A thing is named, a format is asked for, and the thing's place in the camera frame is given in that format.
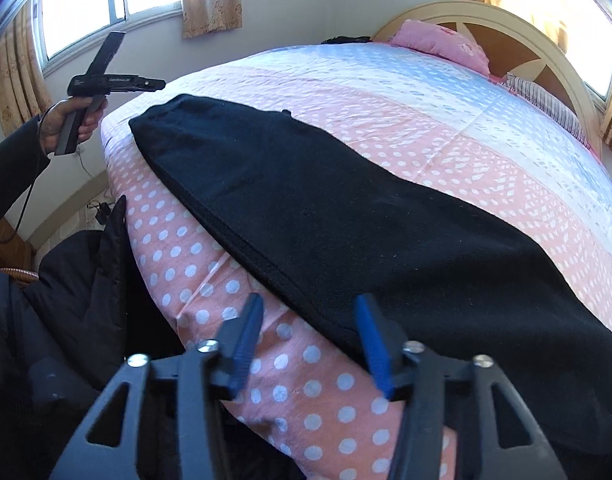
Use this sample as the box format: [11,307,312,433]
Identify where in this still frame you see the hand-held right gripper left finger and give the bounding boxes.
[48,291,265,480]

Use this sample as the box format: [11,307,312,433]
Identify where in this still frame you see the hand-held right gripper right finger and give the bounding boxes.
[353,293,569,480]

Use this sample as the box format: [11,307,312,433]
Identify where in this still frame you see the black pants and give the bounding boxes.
[128,94,612,466]

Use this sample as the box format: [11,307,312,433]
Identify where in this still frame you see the person's left forearm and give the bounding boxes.
[0,116,52,241]

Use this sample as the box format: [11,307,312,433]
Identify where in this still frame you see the person's left hand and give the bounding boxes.
[40,98,109,154]

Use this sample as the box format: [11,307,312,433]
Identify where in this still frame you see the side window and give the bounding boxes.
[34,0,185,74]

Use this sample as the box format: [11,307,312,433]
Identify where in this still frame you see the black padded jacket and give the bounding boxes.
[0,194,307,480]

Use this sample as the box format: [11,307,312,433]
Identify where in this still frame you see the brown wooden cabinet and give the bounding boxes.
[0,220,32,267]

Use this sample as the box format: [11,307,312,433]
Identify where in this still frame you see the pink blue dotted bedspread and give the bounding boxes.
[100,41,612,480]

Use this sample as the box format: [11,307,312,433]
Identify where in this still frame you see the pink pillow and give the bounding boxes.
[391,19,491,77]

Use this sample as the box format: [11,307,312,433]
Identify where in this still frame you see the striped pillow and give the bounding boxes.
[503,72,592,147]

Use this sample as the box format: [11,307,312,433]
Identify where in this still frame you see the cream wooden headboard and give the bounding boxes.
[372,0,604,143]

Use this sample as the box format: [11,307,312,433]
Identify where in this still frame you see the window behind headboard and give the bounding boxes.
[486,0,612,102]

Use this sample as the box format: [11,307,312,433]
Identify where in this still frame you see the black wall charger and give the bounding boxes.
[88,200,114,227]

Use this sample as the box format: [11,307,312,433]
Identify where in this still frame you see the black cable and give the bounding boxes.
[13,156,39,242]

